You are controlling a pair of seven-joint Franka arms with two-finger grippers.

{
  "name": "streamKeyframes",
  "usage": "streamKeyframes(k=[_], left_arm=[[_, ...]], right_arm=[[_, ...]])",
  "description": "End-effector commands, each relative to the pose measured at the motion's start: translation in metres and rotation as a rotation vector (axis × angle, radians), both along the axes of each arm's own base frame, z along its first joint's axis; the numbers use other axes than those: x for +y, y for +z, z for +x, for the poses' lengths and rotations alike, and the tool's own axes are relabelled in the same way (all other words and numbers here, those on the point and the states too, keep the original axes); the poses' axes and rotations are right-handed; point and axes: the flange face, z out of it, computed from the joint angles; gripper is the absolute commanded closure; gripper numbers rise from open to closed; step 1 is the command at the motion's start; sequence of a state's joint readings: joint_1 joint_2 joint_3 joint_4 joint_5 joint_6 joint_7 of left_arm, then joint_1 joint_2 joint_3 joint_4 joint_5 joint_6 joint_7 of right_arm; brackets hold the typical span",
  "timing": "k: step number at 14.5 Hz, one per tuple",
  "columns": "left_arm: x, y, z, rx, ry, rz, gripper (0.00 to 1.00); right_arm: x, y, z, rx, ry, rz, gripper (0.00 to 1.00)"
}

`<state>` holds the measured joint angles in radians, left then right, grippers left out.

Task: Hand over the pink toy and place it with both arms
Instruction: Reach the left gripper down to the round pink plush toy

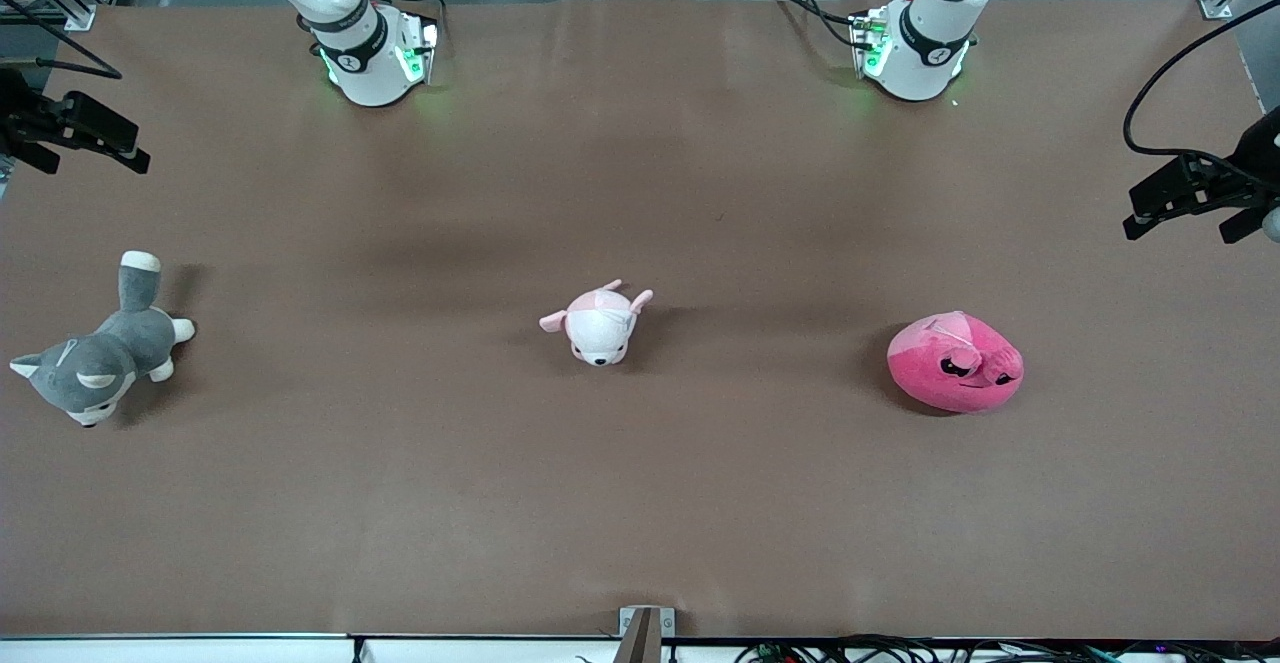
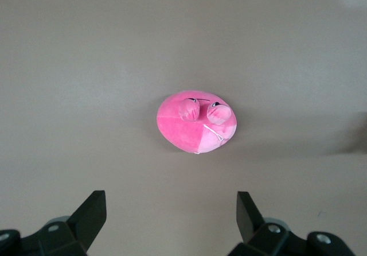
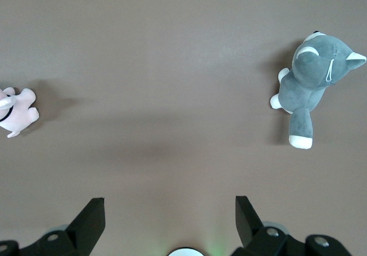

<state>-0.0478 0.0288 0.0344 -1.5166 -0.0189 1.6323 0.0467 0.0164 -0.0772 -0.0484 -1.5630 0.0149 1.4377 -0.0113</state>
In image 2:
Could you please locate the pink round plush toy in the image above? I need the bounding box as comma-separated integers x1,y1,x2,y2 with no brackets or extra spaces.
157,89,239,154

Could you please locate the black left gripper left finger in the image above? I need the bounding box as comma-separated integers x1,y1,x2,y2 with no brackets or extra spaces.
0,190,108,256

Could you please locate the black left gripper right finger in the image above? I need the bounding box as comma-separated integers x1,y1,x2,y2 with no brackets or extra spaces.
226,191,355,256

